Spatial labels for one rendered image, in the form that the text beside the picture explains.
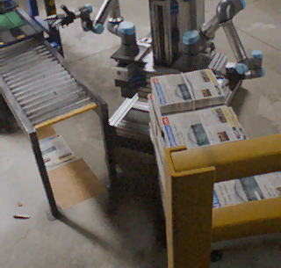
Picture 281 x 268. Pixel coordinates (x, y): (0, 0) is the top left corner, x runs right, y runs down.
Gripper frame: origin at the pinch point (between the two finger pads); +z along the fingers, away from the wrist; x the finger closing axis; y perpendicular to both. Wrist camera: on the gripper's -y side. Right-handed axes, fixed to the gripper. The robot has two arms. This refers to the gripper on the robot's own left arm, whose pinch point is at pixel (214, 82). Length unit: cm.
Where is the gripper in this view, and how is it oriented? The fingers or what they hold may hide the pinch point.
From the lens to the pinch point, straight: 295.2
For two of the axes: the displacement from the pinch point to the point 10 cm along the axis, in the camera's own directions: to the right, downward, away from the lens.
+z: -9.8, 1.6, -0.6
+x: 1.4, 5.2, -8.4
